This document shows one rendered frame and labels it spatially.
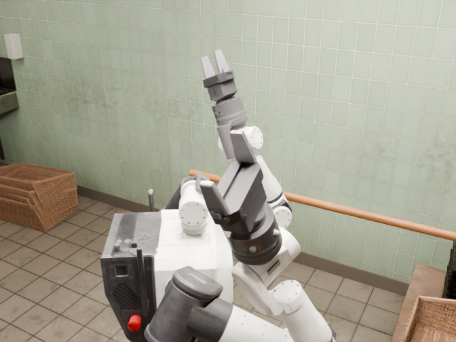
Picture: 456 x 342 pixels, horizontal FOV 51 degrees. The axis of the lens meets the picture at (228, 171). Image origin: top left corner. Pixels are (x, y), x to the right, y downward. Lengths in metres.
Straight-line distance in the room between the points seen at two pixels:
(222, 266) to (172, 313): 0.18
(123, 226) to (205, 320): 0.36
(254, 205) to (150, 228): 0.50
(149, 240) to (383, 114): 1.95
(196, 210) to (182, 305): 0.22
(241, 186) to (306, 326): 0.33
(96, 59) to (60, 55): 0.38
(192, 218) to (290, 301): 0.32
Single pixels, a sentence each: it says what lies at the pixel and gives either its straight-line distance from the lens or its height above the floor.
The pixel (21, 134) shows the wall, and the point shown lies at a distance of 4.79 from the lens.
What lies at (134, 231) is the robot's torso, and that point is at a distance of 1.19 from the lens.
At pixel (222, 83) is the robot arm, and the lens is 1.33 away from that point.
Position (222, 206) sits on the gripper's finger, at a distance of 0.67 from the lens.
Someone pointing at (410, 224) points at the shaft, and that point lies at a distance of 1.67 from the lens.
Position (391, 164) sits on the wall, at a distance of 2.93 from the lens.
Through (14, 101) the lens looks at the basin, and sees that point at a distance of 4.62.
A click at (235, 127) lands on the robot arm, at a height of 1.56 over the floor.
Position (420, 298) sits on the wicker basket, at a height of 0.73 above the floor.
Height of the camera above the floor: 2.02
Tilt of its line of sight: 25 degrees down
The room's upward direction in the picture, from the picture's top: straight up
